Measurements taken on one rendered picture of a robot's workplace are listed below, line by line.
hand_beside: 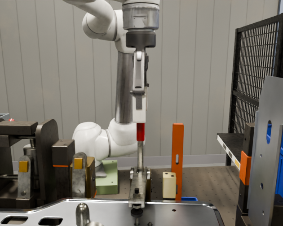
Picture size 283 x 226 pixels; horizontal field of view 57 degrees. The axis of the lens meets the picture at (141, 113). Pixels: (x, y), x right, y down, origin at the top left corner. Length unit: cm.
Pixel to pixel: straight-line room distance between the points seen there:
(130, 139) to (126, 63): 40
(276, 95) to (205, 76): 278
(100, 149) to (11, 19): 228
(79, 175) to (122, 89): 62
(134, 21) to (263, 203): 49
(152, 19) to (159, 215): 47
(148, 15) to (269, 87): 30
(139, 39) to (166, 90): 259
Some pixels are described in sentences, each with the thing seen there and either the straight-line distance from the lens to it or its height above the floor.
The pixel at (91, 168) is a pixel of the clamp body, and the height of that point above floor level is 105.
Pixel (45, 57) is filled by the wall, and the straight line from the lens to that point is 323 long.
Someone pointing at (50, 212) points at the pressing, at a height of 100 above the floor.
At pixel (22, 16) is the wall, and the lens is 331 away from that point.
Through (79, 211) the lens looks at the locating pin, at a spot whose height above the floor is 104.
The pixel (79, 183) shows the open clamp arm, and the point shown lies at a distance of 79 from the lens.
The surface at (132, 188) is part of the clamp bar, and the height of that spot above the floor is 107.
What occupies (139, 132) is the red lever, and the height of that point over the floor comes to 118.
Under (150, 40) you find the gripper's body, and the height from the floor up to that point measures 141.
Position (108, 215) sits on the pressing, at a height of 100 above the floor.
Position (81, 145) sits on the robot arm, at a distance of 135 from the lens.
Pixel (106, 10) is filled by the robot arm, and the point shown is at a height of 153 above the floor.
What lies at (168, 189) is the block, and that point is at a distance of 73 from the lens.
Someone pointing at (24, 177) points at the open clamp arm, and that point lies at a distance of 82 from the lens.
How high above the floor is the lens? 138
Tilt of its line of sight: 12 degrees down
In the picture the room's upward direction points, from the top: straight up
